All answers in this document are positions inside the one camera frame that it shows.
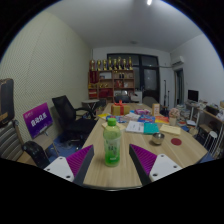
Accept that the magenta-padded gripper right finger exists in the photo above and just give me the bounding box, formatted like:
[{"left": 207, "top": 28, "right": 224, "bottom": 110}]
[{"left": 128, "top": 143, "right": 183, "bottom": 187}]

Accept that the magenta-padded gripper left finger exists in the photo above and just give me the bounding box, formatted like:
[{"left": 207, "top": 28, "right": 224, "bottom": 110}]
[{"left": 43, "top": 144, "right": 95, "bottom": 187}]

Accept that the green tea plastic bottle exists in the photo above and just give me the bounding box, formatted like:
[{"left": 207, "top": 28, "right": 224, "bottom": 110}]
[{"left": 102, "top": 117, "right": 122, "bottom": 168}]

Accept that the small steel cup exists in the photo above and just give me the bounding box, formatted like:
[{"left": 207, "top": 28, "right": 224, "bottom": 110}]
[{"left": 151, "top": 132, "right": 166, "bottom": 146}]

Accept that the teal book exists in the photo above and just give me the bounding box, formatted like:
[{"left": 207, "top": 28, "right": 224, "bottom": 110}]
[{"left": 143, "top": 122, "right": 160, "bottom": 135}]

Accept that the white printed booklet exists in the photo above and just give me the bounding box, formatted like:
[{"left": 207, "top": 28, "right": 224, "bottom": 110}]
[{"left": 125, "top": 120, "right": 145, "bottom": 134}]

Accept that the pale yellow paper pad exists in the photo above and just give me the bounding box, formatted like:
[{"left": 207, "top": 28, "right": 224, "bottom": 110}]
[{"left": 159, "top": 123, "right": 182, "bottom": 136}]

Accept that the blue printed book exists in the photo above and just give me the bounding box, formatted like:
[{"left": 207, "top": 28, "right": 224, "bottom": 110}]
[{"left": 138, "top": 114, "right": 156, "bottom": 124}]

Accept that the beige flat block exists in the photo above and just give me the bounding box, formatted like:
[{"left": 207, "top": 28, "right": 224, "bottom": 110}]
[{"left": 101, "top": 121, "right": 127, "bottom": 132}]

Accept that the orange book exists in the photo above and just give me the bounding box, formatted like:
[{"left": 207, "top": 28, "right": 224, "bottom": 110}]
[{"left": 154, "top": 115, "right": 170, "bottom": 125}]

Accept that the black office chair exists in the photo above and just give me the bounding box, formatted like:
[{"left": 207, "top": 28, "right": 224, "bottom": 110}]
[{"left": 51, "top": 95, "right": 99, "bottom": 143}]

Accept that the pink wrapped pack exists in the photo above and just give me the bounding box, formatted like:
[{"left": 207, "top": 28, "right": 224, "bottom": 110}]
[{"left": 134, "top": 108, "right": 152, "bottom": 116}]

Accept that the colourful printed book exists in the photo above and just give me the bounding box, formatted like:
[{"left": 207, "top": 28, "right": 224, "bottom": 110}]
[{"left": 106, "top": 114, "right": 128, "bottom": 124}]

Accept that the tan carton box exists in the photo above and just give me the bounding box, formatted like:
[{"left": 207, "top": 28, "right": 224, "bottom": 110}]
[{"left": 151, "top": 103, "right": 161, "bottom": 117}]

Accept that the pink flower bouquet pot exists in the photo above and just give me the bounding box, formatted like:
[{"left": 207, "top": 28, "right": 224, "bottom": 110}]
[{"left": 168, "top": 107, "right": 181, "bottom": 127}]

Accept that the purple sign board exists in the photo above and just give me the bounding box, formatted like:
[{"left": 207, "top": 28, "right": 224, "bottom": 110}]
[{"left": 22, "top": 102, "right": 54, "bottom": 140}]

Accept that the yellow gift box red ribbon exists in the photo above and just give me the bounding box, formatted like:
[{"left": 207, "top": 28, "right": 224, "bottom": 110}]
[{"left": 110, "top": 99, "right": 131, "bottom": 117}]

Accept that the pile of books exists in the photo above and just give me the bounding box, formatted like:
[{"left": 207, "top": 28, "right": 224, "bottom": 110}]
[{"left": 174, "top": 104, "right": 189, "bottom": 121}]

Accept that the brown wooden stool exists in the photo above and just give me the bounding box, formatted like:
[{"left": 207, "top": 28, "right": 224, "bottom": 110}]
[{"left": 196, "top": 123, "right": 212, "bottom": 144}]

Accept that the black tripod stand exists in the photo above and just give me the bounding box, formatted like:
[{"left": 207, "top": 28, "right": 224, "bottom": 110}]
[{"left": 162, "top": 79, "right": 168, "bottom": 108}]

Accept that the striped high-back chair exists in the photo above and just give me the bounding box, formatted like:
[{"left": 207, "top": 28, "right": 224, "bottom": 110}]
[{"left": 0, "top": 78, "right": 51, "bottom": 169}]

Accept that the long wooden side desk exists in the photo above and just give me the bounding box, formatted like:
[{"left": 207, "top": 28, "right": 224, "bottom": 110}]
[{"left": 186, "top": 99, "right": 224, "bottom": 158}]

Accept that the computer monitor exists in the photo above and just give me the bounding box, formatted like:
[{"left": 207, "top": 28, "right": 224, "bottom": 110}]
[{"left": 187, "top": 89, "right": 200, "bottom": 103}]

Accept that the black case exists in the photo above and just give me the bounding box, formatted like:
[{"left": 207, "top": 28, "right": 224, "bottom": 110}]
[{"left": 205, "top": 105, "right": 219, "bottom": 116}]

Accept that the dark glass door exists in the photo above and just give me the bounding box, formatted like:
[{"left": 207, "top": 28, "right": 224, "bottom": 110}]
[{"left": 106, "top": 53, "right": 160, "bottom": 103}]

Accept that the wooden shelf unit with trophies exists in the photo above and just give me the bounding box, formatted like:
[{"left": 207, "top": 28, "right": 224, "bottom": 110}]
[{"left": 87, "top": 56, "right": 136, "bottom": 100}]

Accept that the white wall air conditioner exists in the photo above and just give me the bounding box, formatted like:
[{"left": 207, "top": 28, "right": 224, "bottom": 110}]
[{"left": 171, "top": 55, "right": 185, "bottom": 67}]

